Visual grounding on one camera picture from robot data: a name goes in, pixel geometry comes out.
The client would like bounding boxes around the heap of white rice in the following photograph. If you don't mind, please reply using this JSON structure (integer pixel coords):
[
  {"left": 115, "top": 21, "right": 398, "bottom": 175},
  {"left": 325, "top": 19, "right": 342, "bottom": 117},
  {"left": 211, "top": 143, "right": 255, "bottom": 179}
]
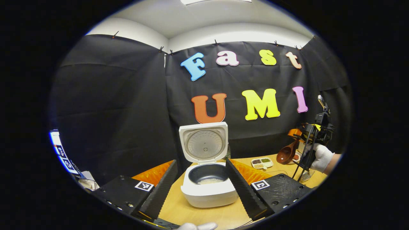
[{"left": 197, "top": 178, "right": 224, "bottom": 185}]

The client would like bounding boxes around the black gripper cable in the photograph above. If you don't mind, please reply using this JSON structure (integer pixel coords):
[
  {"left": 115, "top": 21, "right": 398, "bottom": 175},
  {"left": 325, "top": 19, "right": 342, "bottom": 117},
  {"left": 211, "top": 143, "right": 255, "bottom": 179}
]
[{"left": 291, "top": 126, "right": 318, "bottom": 182}]

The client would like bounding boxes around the white rice cooker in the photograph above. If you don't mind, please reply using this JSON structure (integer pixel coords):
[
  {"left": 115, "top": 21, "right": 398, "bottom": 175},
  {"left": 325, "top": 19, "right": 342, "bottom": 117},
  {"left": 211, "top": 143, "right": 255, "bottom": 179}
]
[{"left": 179, "top": 122, "right": 239, "bottom": 208}]

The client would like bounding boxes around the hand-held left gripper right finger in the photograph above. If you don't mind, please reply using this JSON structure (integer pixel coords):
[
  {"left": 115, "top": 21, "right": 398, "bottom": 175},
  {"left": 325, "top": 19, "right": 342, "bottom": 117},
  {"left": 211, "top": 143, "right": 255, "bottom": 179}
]
[{"left": 225, "top": 158, "right": 315, "bottom": 221}]

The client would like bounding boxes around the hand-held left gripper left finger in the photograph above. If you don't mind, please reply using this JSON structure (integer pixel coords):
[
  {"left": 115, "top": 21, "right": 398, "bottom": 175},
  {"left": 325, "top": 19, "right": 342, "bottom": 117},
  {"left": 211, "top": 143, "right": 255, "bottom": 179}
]
[{"left": 93, "top": 160, "right": 178, "bottom": 223}]

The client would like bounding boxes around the ceiling light panel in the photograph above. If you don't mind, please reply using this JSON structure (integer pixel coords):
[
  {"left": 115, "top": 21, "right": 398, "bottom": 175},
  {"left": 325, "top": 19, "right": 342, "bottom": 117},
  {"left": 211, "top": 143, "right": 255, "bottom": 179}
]
[{"left": 181, "top": 0, "right": 253, "bottom": 5}]

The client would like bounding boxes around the white divided grain tray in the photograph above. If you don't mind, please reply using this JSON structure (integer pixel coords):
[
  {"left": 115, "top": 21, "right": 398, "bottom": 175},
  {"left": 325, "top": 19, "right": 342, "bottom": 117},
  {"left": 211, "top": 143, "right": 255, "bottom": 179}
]
[{"left": 251, "top": 157, "right": 274, "bottom": 170}]

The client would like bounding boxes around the brown wooden spoon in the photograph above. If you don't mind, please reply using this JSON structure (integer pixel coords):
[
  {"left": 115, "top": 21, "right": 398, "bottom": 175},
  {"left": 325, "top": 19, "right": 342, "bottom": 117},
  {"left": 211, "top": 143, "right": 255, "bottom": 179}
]
[{"left": 276, "top": 138, "right": 301, "bottom": 165}]

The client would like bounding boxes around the metal wire chopstick holder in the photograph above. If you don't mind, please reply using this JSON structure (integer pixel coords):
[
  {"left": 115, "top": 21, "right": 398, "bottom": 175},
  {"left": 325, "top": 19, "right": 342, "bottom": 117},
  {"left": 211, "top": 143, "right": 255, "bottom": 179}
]
[{"left": 299, "top": 169, "right": 316, "bottom": 183}]

